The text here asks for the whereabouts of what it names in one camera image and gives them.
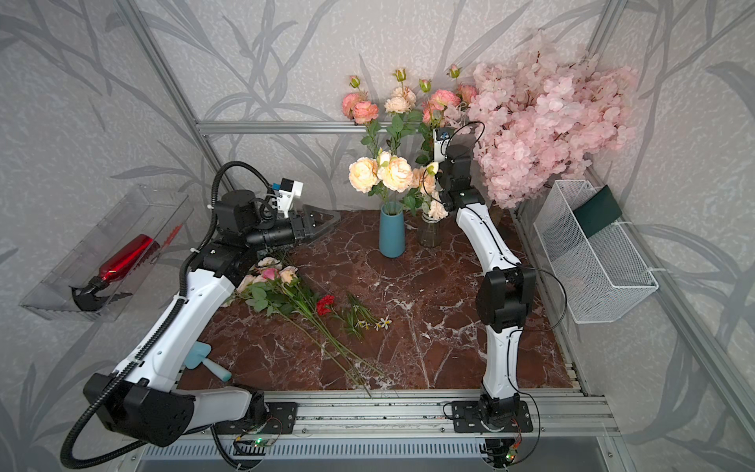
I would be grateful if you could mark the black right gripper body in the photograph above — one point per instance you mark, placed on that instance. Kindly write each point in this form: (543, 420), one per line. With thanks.
(445, 184)

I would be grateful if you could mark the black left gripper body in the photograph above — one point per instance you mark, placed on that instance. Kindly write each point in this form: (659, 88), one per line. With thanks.
(276, 232)

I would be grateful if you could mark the large peach rose spray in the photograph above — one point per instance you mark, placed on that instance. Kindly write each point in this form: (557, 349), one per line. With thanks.
(389, 177)

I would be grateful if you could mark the pink rose spray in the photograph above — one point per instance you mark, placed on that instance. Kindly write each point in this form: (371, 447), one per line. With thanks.
(466, 93)
(442, 109)

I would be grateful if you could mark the peach rose spray stem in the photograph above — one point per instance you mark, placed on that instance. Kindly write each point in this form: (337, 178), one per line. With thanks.
(401, 108)

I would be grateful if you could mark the pink white peony stem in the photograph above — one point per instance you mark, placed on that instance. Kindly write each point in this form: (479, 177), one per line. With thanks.
(253, 280)

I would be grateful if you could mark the pink rose spray stem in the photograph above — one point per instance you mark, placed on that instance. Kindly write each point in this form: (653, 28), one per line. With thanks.
(357, 107)

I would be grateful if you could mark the peach single rose stem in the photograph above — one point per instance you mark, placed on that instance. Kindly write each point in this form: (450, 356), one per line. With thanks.
(426, 193)

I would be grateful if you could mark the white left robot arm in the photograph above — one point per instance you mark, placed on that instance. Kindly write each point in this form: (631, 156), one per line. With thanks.
(140, 398)

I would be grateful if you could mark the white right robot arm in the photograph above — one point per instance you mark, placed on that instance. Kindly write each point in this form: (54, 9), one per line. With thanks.
(503, 302)

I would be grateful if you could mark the clear glass vase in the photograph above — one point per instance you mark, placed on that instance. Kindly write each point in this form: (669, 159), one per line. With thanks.
(428, 232)

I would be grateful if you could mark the teal ceramic vase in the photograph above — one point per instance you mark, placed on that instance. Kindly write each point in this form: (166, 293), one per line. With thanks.
(391, 230)

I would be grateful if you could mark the magenta rose bud stem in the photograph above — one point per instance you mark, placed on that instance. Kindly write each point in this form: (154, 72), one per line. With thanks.
(305, 317)

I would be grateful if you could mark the red carnation stem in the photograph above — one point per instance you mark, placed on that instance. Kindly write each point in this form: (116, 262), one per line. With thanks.
(355, 316)

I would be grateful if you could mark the pink cherry blossom tree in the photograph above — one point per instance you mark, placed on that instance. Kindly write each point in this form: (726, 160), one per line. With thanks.
(544, 116)

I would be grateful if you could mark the red spray bottle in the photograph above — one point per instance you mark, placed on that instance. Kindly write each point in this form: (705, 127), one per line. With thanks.
(94, 295)

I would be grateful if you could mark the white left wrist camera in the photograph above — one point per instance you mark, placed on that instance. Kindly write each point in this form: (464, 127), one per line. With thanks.
(286, 192)

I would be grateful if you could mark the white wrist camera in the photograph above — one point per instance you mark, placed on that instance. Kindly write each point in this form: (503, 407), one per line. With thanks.
(286, 192)
(442, 138)

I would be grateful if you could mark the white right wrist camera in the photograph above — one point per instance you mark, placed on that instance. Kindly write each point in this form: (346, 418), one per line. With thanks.
(442, 138)

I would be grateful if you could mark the clear plastic wall bin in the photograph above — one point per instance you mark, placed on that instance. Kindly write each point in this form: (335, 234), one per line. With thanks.
(159, 214)

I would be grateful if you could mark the teal handled scraper tool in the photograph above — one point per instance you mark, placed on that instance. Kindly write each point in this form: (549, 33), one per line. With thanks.
(198, 356)

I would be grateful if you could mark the white wire mesh basket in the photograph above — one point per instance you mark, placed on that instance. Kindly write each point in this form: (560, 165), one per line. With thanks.
(601, 270)

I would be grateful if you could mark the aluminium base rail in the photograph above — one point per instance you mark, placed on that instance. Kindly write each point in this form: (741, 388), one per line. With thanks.
(423, 413)

